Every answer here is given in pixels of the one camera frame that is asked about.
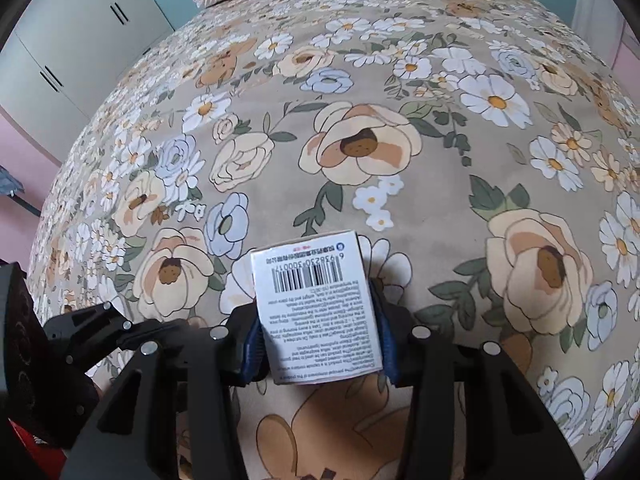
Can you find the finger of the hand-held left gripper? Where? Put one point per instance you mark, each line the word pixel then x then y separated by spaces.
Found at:
pixel 85 322
pixel 160 331

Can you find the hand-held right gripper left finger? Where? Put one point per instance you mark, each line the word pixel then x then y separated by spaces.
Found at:
pixel 252 347

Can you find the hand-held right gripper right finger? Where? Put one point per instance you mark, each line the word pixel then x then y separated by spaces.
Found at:
pixel 389 347

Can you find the white barcode carton box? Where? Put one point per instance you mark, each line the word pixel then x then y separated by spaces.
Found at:
pixel 310 310

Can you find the floral bedsheet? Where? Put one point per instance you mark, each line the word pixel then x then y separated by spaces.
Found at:
pixel 425 210

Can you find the dark metal stand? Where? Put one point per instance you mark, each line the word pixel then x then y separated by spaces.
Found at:
pixel 10 180

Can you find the pale grey wardrobe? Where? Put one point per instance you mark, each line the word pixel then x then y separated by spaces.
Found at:
pixel 75 25

